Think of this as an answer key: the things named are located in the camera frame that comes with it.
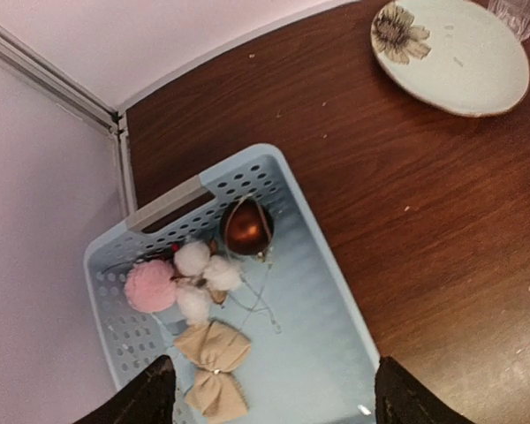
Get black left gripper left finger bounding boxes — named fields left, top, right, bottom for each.
left=75, top=355, right=177, bottom=424

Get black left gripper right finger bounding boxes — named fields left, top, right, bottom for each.
left=375, top=356, right=473, bottom=424

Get fairy light string wire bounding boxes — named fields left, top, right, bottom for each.
left=227, top=246, right=284, bottom=335

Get beige fabric bow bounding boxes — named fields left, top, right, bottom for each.
left=175, top=321, right=251, bottom=423

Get light blue plastic basket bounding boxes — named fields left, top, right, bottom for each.
left=83, top=144, right=379, bottom=423

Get pink pompom ornament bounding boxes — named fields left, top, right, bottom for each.
left=124, top=260, right=177, bottom=314

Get white cotton ball ornament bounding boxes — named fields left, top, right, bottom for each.
left=173, top=240, right=242, bottom=326

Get red brown bauble ornament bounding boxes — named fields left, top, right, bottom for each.
left=219, top=197, right=275, bottom=256

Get light blue flower plate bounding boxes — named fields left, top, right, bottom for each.
left=370, top=1, right=530, bottom=117

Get clear drinking glass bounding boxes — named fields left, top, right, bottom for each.
left=488, top=0, right=530, bottom=42

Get left aluminium frame post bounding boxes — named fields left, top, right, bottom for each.
left=0, top=26, right=136, bottom=216

